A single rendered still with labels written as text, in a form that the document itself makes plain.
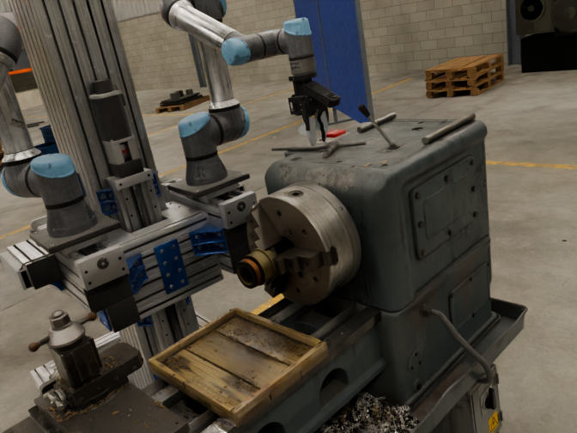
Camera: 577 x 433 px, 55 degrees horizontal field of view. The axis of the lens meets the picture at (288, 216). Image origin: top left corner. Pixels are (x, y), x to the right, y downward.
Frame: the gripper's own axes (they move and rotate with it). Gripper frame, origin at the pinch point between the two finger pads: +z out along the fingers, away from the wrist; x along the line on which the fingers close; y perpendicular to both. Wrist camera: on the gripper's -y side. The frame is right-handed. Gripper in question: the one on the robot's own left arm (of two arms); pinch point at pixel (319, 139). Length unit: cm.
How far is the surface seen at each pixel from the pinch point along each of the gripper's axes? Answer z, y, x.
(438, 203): 20.2, -33.0, -9.5
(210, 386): 41, -15, 66
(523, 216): 129, 50, -247
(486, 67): 97, 313, -718
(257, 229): 13.1, -8.7, 37.4
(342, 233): 16.2, -26.9, 25.2
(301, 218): 10.4, -20.6, 32.1
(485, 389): 90, -38, -19
